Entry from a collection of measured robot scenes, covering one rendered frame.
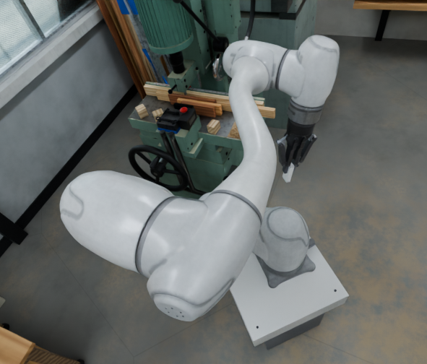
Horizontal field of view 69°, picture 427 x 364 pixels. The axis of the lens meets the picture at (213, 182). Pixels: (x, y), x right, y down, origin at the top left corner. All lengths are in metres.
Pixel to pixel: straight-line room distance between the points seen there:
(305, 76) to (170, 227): 0.53
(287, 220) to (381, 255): 1.17
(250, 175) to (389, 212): 1.77
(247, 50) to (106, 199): 0.53
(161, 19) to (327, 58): 0.63
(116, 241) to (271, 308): 0.78
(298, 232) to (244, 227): 0.52
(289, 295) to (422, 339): 0.95
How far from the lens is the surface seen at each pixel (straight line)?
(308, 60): 0.81
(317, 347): 1.85
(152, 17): 1.23
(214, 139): 1.33
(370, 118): 2.78
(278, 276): 1.16
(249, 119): 0.65
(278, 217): 0.97
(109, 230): 0.48
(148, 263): 0.45
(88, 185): 0.53
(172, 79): 1.39
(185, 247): 0.43
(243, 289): 1.17
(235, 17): 1.41
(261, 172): 0.54
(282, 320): 1.15
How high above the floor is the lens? 1.81
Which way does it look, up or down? 52 degrees down
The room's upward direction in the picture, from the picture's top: 14 degrees counter-clockwise
